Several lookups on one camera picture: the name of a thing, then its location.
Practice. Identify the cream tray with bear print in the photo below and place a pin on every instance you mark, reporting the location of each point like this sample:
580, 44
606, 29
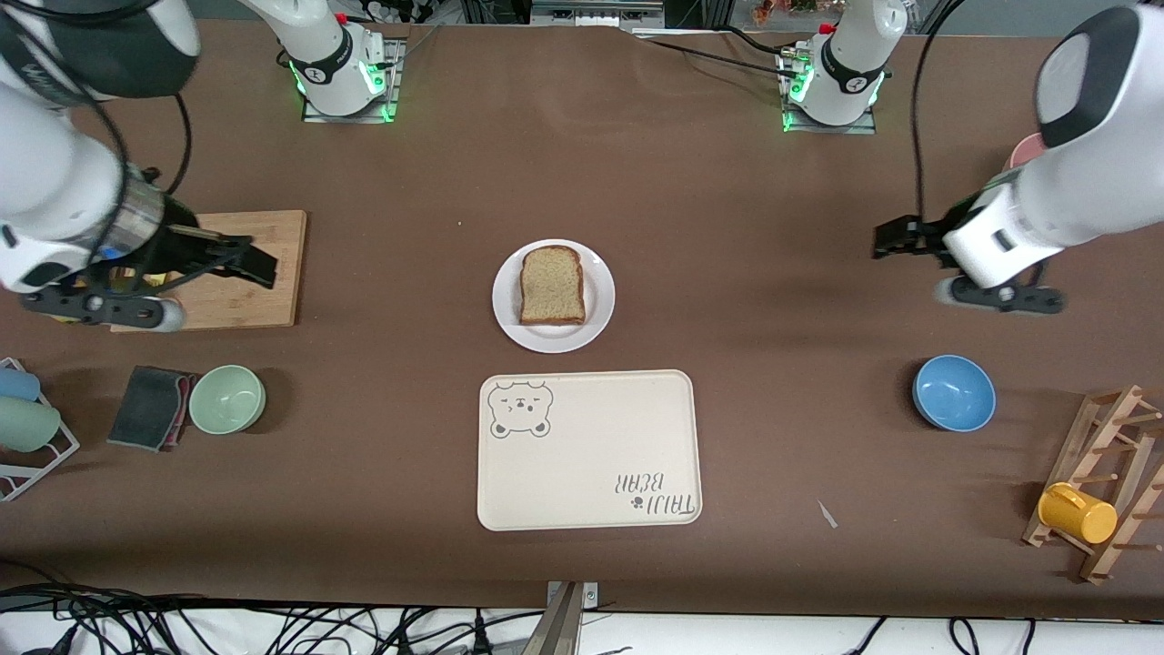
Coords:
591, 455

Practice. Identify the wooden mug rack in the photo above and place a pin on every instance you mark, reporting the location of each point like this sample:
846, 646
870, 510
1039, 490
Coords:
1128, 509

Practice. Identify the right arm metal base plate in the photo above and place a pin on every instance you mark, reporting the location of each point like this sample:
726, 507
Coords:
386, 100

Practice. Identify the blue cup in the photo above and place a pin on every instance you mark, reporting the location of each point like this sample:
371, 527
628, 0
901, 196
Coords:
18, 384

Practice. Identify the small white paper scrap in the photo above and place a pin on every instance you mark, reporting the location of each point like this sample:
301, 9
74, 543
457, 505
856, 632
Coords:
827, 515

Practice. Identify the mint green bowl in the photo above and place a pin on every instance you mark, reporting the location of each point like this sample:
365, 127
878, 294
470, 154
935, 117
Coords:
227, 398

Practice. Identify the metal mount bracket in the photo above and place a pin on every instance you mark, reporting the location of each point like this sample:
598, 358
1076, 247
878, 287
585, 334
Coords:
571, 596

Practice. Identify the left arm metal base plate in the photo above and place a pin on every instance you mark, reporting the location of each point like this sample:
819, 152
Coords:
864, 127

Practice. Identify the blue bowl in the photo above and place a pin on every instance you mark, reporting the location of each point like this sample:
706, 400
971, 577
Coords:
955, 393

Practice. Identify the bamboo cutting board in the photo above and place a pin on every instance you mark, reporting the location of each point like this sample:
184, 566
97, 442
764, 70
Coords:
264, 300

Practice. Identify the pale green cup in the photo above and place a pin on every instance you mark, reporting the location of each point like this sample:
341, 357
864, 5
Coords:
27, 425

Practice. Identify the pink bowl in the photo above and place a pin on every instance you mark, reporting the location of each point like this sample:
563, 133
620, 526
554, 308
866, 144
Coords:
1023, 150

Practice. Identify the yellow mug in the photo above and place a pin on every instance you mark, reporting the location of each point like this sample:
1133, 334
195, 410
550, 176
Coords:
1078, 514

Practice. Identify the plain brown bread slice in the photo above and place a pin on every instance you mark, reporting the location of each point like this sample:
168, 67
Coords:
551, 282

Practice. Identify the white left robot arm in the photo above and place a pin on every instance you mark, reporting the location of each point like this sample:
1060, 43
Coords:
1091, 200

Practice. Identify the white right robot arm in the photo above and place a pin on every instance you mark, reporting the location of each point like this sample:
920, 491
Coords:
45, 182

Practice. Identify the yellow plastic fork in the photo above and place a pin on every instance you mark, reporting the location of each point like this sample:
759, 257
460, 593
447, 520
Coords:
160, 278

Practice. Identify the dark grey folded cloth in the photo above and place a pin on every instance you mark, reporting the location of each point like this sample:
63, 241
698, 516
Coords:
145, 408

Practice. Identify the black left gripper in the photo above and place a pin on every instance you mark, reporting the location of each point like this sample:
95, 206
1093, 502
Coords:
920, 237

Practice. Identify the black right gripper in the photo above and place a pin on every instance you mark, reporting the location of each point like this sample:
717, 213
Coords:
179, 244

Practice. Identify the round white plate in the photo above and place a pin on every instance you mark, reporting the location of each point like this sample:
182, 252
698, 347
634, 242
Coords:
596, 327

